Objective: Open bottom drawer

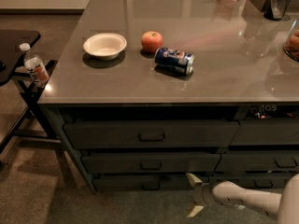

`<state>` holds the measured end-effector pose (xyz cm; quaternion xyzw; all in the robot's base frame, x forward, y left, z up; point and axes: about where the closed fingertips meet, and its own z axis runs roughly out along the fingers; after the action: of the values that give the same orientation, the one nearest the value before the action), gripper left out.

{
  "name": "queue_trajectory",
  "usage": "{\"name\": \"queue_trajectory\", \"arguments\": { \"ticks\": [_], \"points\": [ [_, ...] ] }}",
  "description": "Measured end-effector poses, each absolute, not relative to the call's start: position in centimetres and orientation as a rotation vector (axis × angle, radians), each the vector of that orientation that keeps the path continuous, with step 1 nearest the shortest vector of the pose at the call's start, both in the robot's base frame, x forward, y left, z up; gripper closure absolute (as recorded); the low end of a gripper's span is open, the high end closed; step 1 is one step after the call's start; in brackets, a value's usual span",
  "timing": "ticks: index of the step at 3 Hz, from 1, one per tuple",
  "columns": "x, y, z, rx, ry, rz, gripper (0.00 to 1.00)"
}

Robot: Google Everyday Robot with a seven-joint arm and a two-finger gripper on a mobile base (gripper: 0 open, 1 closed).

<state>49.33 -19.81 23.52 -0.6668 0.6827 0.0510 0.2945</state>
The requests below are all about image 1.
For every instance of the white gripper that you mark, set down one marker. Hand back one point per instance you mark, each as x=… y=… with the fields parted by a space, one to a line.
x=201 y=194

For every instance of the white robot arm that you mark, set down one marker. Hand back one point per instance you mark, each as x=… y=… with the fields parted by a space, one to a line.
x=283 y=208

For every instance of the snack bags in drawer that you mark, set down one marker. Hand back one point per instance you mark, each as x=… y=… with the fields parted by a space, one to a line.
x=273 y=112

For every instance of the grey cabinet island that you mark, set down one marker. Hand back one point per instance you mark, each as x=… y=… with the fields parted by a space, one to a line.
x=239 y=62

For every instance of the blue soda can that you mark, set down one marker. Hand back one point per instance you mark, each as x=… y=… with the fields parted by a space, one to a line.
x=173 y=60

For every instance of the red apple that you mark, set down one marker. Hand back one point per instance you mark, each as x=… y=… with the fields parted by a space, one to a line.
x=151 y=41

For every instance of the white paper bowl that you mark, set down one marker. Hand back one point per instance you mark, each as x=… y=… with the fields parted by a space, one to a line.
x=105 y=46

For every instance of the glass jar with pastries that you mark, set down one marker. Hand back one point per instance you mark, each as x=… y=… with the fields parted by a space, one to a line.
x=291 y=45

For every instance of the clear water bottle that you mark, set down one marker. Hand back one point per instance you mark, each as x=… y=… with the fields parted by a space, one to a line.
x=34 y=66

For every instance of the dark metal container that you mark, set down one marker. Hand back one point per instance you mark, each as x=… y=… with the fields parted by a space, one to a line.
x=275 y=9

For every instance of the dark side table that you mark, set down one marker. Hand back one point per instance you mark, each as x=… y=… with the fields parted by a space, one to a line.
x=10 y=61

